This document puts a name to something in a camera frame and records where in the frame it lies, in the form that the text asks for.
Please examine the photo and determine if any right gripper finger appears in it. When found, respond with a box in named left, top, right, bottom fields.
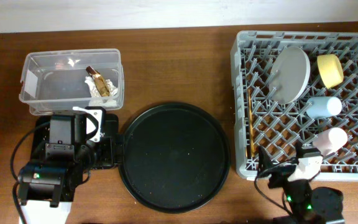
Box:
left=295, top=141, right=305, bottom=156
left=257, top=146, right=272, bottom=173

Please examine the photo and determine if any pink plastic cup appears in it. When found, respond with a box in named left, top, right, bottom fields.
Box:
left=313, top=128, right=348, bottom=156

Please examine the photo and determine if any light blue plastic cup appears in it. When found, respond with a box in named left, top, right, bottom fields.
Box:
left=306, top=96, right=342, bottom=119

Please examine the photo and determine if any white tissue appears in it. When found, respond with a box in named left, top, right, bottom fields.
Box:
left=85, top=77, right=118, bottom=107

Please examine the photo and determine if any wooden chopstick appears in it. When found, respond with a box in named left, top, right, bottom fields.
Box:
left=249, top=106, right=255, bottom=157
left=247, top=88, right=254, bottom=157

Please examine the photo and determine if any round black serving tray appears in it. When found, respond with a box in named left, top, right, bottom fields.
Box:
left=119, top=103, right=231, bottom=213

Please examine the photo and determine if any grey round plate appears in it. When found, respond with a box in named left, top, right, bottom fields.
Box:
left=268, top=46, right=311, bottom=104

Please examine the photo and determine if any yellow bowl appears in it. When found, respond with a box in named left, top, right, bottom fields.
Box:
left=317, top=54, right=344, bottom=88

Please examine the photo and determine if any gold brown snack wrapper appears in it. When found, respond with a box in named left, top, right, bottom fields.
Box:
left=86, top=66, right=110, bottom=97

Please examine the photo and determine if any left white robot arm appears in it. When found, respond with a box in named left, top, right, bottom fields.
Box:
left=12, top=134, right=124, bottom=223

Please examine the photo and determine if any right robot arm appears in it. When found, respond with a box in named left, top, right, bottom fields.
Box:
left=254, top=142, right=346, bottom=223

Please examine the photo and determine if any grey dishwasher rack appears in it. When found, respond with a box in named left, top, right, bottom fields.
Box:
left=231, top=30, right=358, bottom=182

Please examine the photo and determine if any clear plastic waste bin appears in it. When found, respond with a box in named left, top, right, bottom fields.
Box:
left=19, top=49, right=124, bottom=115

